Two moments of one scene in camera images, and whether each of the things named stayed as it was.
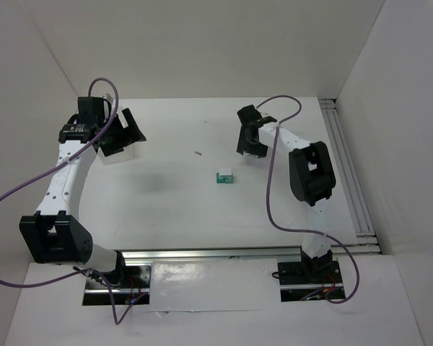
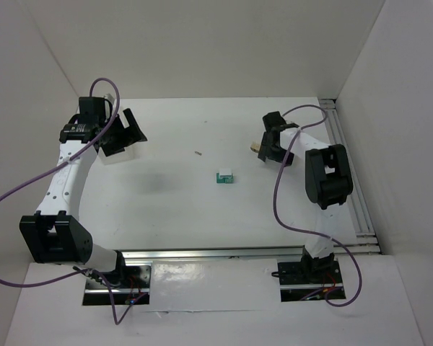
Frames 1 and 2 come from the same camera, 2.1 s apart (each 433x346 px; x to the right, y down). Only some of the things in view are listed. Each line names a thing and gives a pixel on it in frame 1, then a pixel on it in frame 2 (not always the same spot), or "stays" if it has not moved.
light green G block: (229, 179) stays
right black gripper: (248, 135) -> (265, 145)
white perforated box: (128, 153) stays
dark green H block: (219, 180) stays
